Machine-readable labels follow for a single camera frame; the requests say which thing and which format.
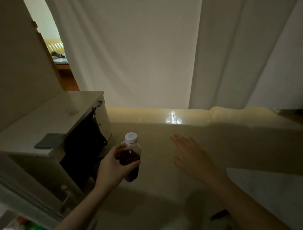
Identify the black mesh chair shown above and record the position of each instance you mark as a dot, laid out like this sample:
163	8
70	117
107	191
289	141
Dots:
82	147

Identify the white curtain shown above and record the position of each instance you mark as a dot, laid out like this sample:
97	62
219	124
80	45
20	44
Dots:
142	47

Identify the grey cloth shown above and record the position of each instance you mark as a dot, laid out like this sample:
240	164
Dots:
49	141

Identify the person's right forearm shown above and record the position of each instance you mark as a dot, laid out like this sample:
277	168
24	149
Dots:
243	203

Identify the plastic bottle with dark juice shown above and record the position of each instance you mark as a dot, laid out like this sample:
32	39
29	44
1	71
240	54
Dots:
130	155

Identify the person's right hand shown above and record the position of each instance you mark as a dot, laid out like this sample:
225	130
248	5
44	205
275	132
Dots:
196	161

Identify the person's left forearm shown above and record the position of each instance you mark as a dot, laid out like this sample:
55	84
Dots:
85	208

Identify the white table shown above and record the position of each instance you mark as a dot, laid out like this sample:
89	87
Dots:
47	113

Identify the wooden bed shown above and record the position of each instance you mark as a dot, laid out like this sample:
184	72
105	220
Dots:
58	53

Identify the person's left hand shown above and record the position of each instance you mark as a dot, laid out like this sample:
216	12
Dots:
111	168

